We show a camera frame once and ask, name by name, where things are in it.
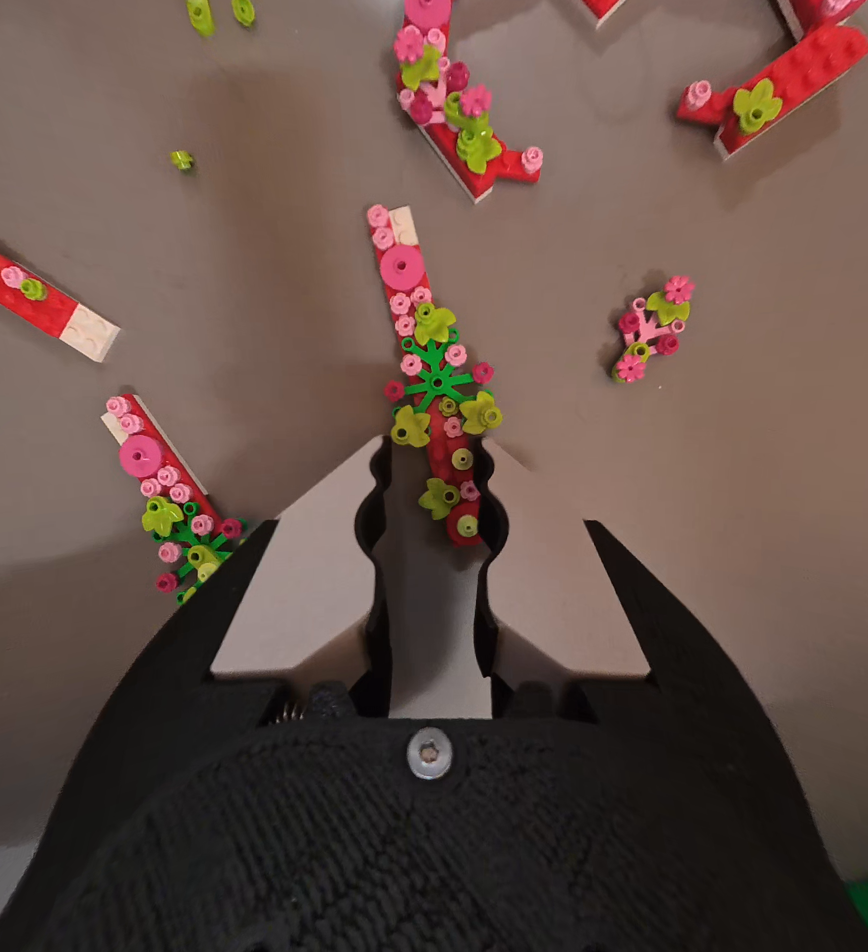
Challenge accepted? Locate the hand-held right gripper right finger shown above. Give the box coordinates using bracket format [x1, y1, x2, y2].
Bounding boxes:
[473, 437, 652, 718]

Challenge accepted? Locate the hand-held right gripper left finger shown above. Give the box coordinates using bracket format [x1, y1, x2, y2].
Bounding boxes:
[211, 435, 394, 716]

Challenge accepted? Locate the flowered red lego wreath segment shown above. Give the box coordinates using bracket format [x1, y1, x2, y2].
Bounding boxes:
[365, 204, 505, 549]
[101, 393, 247, 605]

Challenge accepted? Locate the small pink lego flower cluster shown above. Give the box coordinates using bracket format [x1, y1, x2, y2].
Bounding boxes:
[611, 275, 696, 385]

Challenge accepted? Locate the red white lego plate segment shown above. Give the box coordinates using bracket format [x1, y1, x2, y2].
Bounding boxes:
[0, 231, 121, 364]

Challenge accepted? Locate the flower-covered curved red lego segment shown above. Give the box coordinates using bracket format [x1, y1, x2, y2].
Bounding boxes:
[393, 0, 628, 204]

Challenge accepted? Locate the grey desk mat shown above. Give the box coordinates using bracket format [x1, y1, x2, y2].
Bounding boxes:
[0, 0, 868, 888]

